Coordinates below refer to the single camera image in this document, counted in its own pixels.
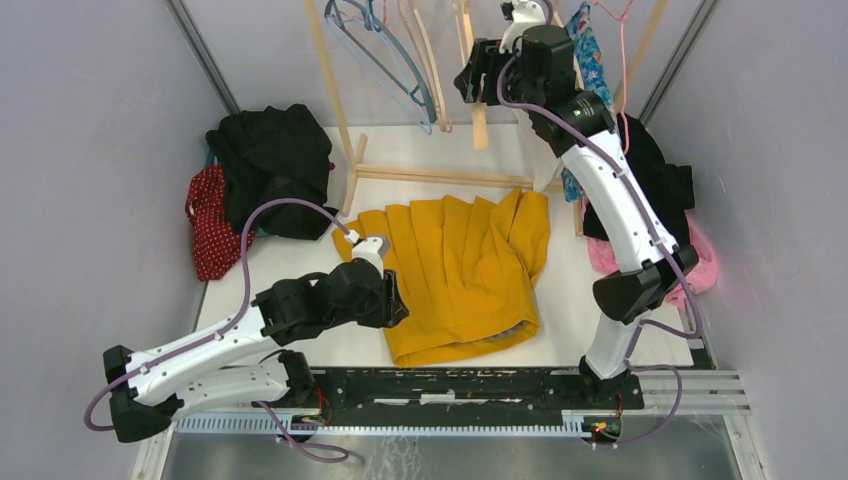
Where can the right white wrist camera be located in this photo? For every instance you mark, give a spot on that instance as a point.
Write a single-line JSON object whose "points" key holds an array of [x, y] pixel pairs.
{"points": [[520, 16]]}

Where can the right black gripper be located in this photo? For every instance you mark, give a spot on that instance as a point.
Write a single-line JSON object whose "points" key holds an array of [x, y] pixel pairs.
{"points": [[469, 79]]}

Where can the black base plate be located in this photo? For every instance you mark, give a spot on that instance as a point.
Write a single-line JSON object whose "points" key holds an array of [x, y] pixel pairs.
{"points": [[457, 397]]}

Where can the yellow garment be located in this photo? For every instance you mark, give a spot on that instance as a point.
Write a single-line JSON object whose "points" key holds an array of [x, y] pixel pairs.
{"points": [[466, 272]]}

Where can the red dotted garment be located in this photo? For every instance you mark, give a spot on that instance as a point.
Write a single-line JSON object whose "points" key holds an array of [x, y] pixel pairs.
{"points": [[216, 246]]}

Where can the pink garment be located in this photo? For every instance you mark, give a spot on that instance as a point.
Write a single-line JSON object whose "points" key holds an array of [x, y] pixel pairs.
{"points": [[701, 278]]}

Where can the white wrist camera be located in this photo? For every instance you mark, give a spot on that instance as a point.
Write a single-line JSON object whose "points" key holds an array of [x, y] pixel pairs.
{"points": [[520, 16], [372, 249]]}

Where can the black garment left pile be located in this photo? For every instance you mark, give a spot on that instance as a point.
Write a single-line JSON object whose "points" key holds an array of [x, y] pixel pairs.
{"points": [[268, 155]]}

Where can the white garment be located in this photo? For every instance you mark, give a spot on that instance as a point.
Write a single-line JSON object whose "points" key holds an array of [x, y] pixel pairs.
{"points": [[545, 165]]}

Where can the wooden clothes rack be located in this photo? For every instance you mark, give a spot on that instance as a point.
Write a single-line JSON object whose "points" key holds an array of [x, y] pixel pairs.
{"points": [[354, 153]]}

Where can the pink plastic hanger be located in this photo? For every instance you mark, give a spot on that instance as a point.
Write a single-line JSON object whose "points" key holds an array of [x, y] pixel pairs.
{"points": [[621, 95]]}

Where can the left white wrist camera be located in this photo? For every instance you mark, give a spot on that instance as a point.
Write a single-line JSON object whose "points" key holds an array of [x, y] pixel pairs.
{"points": [[372, 249]]}

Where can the wooden hanger back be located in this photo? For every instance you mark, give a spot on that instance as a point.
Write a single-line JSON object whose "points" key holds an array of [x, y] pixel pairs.
{"points": [[413, 23]]}

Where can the grey plastic hanger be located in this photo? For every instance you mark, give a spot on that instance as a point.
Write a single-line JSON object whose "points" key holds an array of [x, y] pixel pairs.
{"points": [[391, 53]]}

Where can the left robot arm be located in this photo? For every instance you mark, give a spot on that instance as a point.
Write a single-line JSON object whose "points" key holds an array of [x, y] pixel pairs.
{"points": [[152, 389]]}

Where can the blue floral skirt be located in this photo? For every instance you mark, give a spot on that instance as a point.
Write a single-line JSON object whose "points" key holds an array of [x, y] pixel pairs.
{"points": [[589, 58]]}

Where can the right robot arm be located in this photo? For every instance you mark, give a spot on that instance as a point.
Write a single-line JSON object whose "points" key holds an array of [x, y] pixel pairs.
{"points": [[582, 133]]}

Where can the black garment right pile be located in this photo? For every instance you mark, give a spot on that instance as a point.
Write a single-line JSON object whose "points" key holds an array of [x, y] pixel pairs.
{"points": [[669, 188]]}

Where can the black garment pile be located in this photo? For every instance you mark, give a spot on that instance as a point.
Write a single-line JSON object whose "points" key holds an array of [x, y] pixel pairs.
{"points": [[268, 155], [669, 188]]}

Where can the light blue plastic hanger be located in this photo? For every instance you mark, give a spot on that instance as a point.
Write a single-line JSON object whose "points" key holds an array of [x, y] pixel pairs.
{"points": [[378, 66]]}

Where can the white slotted cable duct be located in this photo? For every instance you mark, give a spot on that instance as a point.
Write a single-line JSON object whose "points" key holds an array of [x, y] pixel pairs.
{"points": [[232, 423]]}

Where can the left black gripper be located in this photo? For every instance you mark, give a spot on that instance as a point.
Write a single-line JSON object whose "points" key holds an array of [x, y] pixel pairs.
{"points": [[391, 308]]}

